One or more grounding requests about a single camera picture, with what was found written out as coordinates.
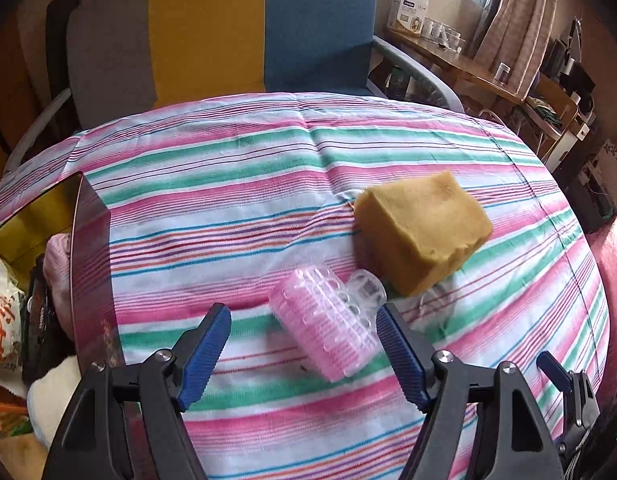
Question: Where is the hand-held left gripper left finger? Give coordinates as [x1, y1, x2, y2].
[41, 302, 232, 480]

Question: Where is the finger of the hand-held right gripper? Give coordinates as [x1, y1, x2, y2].
[537, 351, 604, 456]

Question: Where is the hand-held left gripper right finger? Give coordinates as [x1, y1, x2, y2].
[375, 302, 565, 480]

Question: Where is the pink hair roller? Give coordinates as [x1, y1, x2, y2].
[268, 266, 389, 382]

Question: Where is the dark storage box gold lining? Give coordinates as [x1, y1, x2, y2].
[0, 171, 127, 480]

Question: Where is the white fabric pouch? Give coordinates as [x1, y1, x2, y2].
[27, 355, 82, 452]

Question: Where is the orange snack bag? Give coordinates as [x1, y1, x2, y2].
[0, 247, 33, 436]

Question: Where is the red blanket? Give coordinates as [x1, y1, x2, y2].
[585, 215, 617, 411]

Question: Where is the yellow sponge block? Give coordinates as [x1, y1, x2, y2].
[354, 170, 494, 297]

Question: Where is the pink cloth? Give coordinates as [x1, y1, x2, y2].
[42, 232, 80, 341]

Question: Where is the striped tablecloth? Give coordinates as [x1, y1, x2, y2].
[0, 91, 612, 480]

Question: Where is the cluttered wooden shelf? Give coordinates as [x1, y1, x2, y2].
[525, 77, 597, 147]

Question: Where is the wooden side table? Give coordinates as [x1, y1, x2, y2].
[385, 27, 532, 107]

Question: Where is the row of white cups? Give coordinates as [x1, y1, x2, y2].
[421, 16, 467, 54]

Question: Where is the grey yellow blue armchair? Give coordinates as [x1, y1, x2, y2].
[3, 0, 466, 171]

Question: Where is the white printed carton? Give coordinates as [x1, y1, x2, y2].
[388, 0, 430, 31]

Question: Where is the beige patterned curtain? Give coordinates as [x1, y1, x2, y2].
[473, 0, 560, 104]

